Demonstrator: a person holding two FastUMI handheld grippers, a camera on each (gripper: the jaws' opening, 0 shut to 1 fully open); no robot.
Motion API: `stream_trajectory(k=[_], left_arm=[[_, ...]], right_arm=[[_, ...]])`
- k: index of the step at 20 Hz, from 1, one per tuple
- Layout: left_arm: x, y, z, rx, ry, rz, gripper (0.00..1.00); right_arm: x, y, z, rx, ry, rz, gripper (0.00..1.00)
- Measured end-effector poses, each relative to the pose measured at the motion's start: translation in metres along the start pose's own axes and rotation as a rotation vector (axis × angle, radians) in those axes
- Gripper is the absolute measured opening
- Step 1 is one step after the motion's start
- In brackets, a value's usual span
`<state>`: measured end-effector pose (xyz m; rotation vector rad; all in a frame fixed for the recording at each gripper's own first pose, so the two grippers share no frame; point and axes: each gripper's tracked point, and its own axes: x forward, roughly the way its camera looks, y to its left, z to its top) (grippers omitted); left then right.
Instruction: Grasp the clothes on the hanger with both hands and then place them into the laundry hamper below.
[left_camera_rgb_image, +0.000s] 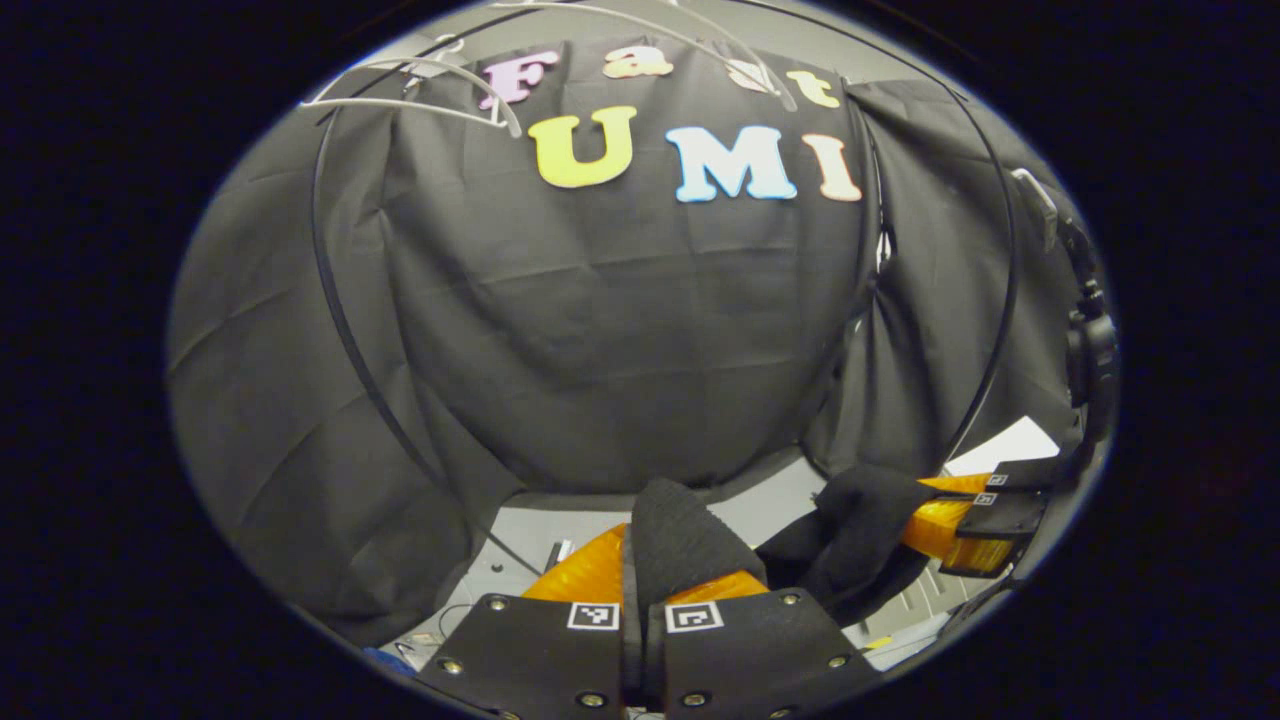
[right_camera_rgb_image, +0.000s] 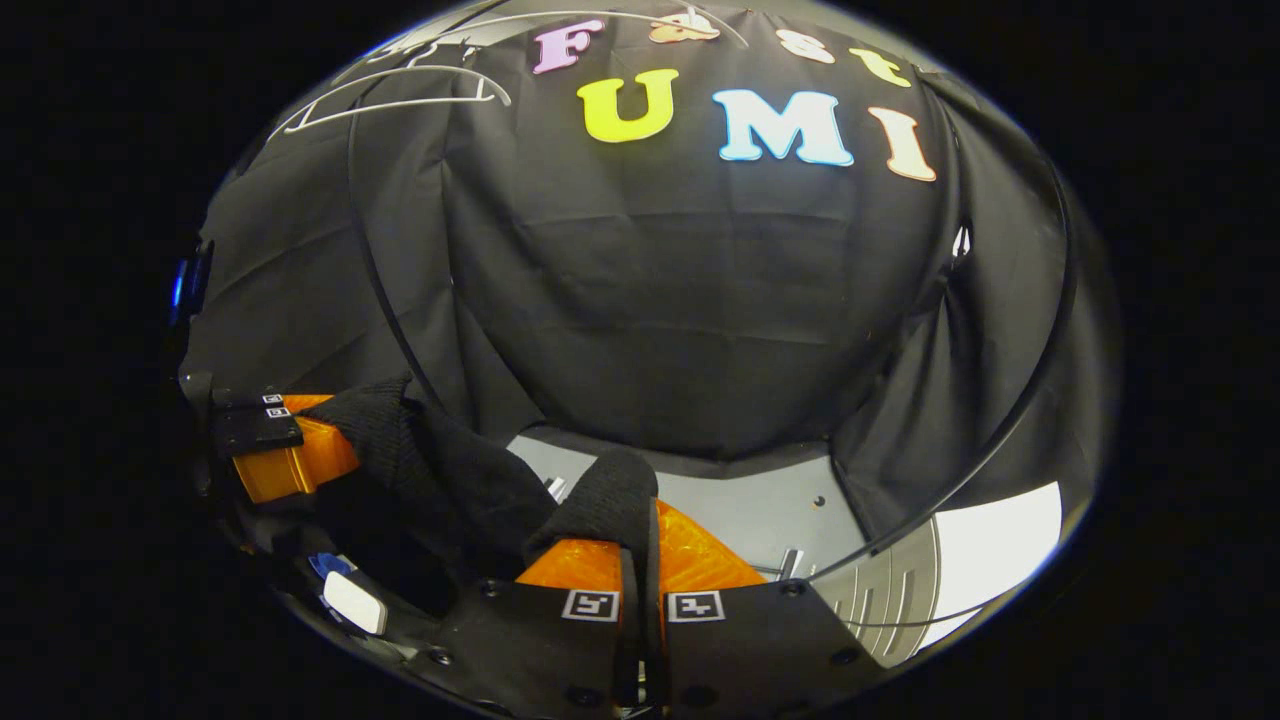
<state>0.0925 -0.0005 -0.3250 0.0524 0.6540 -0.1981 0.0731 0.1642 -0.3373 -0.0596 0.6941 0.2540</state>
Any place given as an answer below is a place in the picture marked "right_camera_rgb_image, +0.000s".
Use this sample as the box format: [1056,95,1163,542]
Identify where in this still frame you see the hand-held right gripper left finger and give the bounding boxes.
[425,538,644,720]

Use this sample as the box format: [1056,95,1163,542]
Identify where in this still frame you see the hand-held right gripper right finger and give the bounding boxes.
[643,497,889,720]

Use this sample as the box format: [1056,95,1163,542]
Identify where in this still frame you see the black knitted jacket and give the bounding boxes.
[300,375,661,613]

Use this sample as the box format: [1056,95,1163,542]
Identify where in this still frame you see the white plastic hanger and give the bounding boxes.
[268,65,513,141]

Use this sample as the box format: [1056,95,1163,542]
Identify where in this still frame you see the black backdrop cloth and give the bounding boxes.
[185,10,1111,546]

